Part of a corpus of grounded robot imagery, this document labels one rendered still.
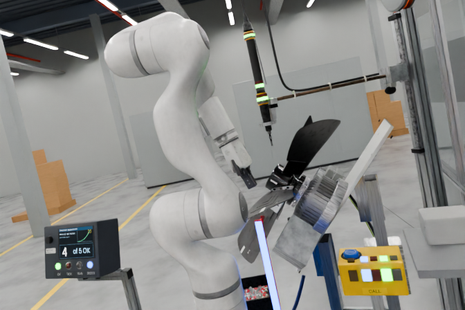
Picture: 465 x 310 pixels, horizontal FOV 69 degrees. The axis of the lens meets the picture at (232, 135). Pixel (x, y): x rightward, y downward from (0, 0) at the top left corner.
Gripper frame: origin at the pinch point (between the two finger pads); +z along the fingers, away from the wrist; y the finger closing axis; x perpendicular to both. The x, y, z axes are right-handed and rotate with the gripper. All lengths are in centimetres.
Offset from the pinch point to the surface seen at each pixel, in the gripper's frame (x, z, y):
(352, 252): -22.5, 27.9, -13.7
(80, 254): 62, -6, -20
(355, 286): -19.8, 34.7, -18.5
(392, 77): -58, -7, 54
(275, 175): 0.0, 5.4, 26.6
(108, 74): 594, -413, 806
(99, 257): 55, -2, -20
